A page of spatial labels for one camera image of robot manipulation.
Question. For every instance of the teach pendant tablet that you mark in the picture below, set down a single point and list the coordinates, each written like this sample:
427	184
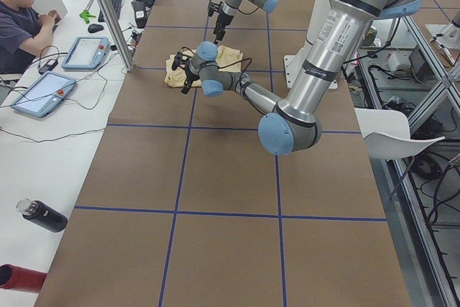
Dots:
44	95
86	53

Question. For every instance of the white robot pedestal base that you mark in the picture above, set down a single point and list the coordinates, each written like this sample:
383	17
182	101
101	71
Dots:
294	63

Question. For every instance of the seated person dark shirt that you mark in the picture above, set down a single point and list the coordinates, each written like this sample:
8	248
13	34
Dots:
25	34

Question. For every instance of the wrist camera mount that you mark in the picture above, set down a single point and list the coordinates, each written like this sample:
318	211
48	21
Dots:
214	8
181	59

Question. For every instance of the far teach pendant tablet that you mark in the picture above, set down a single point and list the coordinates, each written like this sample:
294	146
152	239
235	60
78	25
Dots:
86	53

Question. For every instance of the black keyboard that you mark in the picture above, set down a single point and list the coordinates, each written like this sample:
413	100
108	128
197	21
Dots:
112	3

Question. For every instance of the cream long-sleeve printed shirt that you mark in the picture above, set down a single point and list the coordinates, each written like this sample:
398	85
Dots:
228	59

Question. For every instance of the black computer mouse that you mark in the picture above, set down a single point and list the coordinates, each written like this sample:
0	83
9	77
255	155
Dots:
94	28

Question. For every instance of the green plastic object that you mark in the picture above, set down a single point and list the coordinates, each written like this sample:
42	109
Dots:
86	16

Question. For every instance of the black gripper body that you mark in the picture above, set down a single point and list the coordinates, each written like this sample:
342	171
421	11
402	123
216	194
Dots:
221	21
189	78

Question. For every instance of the aluminium frame post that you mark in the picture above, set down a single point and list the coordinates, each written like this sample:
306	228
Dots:
116	33

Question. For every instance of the red cylinder bottle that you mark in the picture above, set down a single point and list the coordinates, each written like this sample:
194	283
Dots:
21	279

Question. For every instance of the white plastic chair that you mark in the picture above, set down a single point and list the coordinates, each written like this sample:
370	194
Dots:
387	134

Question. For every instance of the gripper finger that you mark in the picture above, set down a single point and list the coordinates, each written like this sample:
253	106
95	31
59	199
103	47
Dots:
187	86
219	33

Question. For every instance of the black bottle steel cap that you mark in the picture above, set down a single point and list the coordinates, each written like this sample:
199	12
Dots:
42	215

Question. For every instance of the near teach pendant tablet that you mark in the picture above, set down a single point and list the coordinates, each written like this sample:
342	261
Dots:
44	95

